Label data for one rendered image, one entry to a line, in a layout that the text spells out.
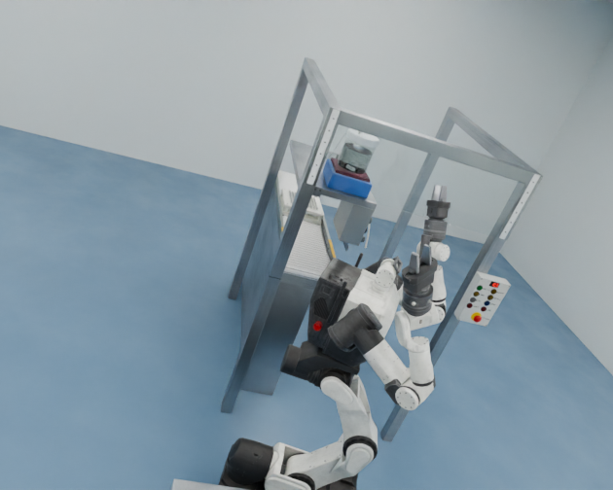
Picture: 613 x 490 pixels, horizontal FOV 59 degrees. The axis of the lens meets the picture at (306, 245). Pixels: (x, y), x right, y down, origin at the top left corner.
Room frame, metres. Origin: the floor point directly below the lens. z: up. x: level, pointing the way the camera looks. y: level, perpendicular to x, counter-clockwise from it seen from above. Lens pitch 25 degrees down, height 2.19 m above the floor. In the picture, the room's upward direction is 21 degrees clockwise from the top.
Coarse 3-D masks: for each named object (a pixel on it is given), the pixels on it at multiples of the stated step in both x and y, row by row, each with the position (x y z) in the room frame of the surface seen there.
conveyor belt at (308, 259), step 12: (288, 180) 3.50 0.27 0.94; (300, 228) 2.81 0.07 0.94; (312, 228) 2.87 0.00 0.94; (300, 240) 2.66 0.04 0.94; (312, 240) 2.72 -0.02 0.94; (324, 240) 2.78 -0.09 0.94; (300, 252) 2.53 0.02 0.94; (312, 252) 2.59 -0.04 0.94; (324, 252) 2.64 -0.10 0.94; (288, 264) 2.36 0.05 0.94; (300, 264) 2.40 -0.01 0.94; (312, 264) 2.45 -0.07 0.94; (324, 264) 2.50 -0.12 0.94; (300, 276) 2.37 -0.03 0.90; (312, 276) 2.37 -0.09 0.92
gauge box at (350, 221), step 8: (344, 208) 2.47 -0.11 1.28; (352, 208) 2.37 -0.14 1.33; (360, 208) 2.38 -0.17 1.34; (368, 208) 2.39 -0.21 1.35; (336, 216) 2.56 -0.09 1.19; (344, 216) 2.43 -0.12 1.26; (352, 216) 2.38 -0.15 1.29; (360, 216) 2.38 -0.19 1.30; (368, 216) 2.39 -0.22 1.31; (336, 224) 2.51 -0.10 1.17; (344, 224) 2.38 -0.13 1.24; (352, 224) 2.38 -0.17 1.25; (360, 224) 2.39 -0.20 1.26; (368, 224) 2.40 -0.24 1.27; (344, 232) 2.37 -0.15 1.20; (352, 232) 2.38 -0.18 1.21; (360, 232) 2.39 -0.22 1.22; (344, 240) 2.38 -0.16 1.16; (352, 240) 2.39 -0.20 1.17; (360, 240) 2.40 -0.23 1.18
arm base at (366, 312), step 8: (360, 304) 1.56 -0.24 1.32; (360, 312) 1.53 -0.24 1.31; (368, 312) 1.54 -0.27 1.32; (368, 320) 1.52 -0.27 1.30; (376, 320) 1.56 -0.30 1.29; (328, 328) 1.54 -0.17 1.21; (376, 328) 1.54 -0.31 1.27; (336, 336) 1.50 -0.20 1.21; (336, 344) 1.49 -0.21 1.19; (352, 344) 1.54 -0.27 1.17
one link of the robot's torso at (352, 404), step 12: (324, 384) 1.68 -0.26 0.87; (336, 384) 1.68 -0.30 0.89; (360, 384) 1.82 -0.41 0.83; (336, 396) 1.68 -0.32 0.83; (348, 396) 1.69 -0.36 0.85; (360, 396) 1.82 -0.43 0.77; (348, 408) 1.70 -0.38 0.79; (360, 408) 1.70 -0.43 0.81; (348, 420) 1.72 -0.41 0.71; (360, 420) 1.72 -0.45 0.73; (372, 420) 1.82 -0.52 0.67; (348, 432) 1.72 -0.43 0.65; (360, 432) 1.73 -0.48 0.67; (372, 432) 1.75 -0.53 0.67; (348, 444) 1.71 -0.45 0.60; (372, 444) 1.71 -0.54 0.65
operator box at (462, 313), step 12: (480, 276) 2.44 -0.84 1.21; (492, 276) 2.50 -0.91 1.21; (468, 288) 2.48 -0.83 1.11; (492, 288) 2.45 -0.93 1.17; (504, 288) 2.47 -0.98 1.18; (468, 300) 2.43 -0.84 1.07; (492, 300) 2.46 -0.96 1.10; (456, 312) 2.46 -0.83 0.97; (468, 312) 2.44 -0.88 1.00; (480, 312) 2.46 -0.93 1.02; (492, 312) 2.47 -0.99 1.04; (480, 324) 2.46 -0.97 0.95
